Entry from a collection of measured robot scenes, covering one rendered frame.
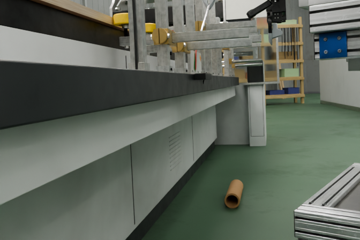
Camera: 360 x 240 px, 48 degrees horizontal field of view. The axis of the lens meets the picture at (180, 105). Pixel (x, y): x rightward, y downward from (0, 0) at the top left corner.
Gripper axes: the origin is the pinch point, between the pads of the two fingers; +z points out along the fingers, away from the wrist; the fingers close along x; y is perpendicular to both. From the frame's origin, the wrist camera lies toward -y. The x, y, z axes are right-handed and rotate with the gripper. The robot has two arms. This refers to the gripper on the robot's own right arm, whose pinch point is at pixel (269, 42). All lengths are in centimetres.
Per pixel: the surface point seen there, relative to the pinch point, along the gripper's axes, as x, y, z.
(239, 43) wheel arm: -26.5, -11.4, 2.0
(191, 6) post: -5.8, -33.1, -17.5
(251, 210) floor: 22, -12, 83
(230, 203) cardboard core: 29, -23, 82
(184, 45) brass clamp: -32.6, -31.5, 2.2
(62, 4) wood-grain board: -86, -52, -5
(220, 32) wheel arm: -52, -15, 1
